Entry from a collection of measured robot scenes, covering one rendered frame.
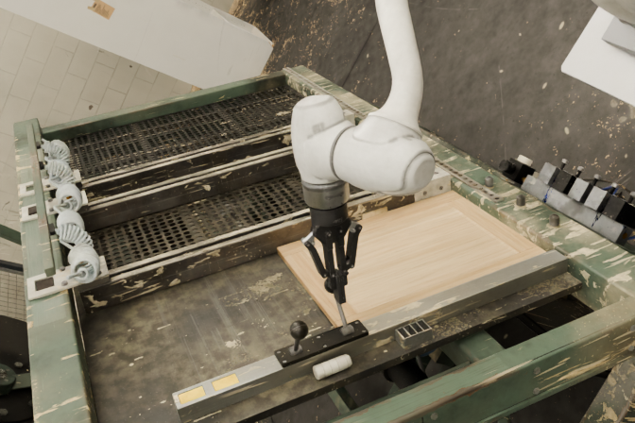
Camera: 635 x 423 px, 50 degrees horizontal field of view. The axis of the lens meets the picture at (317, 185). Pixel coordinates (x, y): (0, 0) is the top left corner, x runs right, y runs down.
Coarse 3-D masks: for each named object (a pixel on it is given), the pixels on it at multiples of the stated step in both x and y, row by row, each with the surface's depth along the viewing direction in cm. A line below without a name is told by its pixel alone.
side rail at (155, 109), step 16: (240, 80) 318; (256, 80) 315; (272, 80) 317; (176, 96) 308; (192, 96) 305; (208, 96) 308; (224, 96) 311; (112, 112) 298; (128, 112) 296; (144, 112) 299; (160, 112) 302; (48, 128) 289; (64, 128) 288; (80, 128) 290; (96, 128) 293
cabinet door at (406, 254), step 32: (448, 192) 202; (384, 224) 190; (416, 224) 189; (448, 224) 187; (480, 224) 184; (288, 256) 181; (320, 256) 180; (384, 256) 176; (416, 256) 174; (448, 256) 173; (480, 256) 171; (512, 256) 169; (320, 288) 166; (352, 288) 165; (384, 288) 164; (416, 288) 162; (448, 288) 160; (352, 320) 154
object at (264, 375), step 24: (528, 264) 161; (552, 264) 160; (456, 288) 156; (480, 288) 155; (504, 288) 156; (408, 312) 151; (432, 312) 150; (456, 312) 153; (384, 336) 147; (264, 360) 142; (312, 360) 141; (240, 384) 136; (264, 384) 139; (192, 408) 134; (216, 408) 136
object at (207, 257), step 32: (64, 224) 165; (288, 224) 186; (160, 256) 179; (192, 256) 177; (224, 256) 181; (256, 256) 185; (32, 288) 165; (64, 288) 164; (96, 288) 170; (128, 288) 173; (160, 288) 177
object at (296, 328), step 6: (294, 324) 133; (300, 324) 132; (306, 324) 133; (294, 330) 132; (300, 330) 132; (306, 330) 132; (294, 336) 132; (300, 336) 132; (288, 348) 142; (294, 348) 140; (300, 348) 141; (294, 354) 141
